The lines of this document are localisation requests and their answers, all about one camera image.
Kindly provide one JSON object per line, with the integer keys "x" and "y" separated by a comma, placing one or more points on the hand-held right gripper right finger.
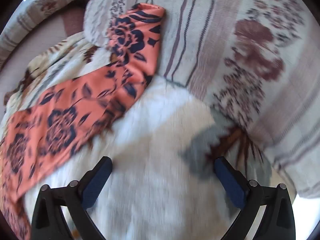
{"x": 230, "y": 183}

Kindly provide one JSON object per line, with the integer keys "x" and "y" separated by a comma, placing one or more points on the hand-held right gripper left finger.
{"x": 95, "y": 183}

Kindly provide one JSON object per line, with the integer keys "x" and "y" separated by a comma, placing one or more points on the orange floral garment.
{"x": 62, "y": 120}

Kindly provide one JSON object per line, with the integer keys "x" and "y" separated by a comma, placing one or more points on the striped floral bolster cushion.
{"x": 30, "y": 17}

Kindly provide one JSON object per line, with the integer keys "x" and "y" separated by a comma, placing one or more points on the pink sofa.
{"x": 50, "y": 33}

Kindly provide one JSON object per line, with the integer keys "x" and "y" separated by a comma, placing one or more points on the cream leaf-print fleece blanket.
{"x": 155, "y": 155}

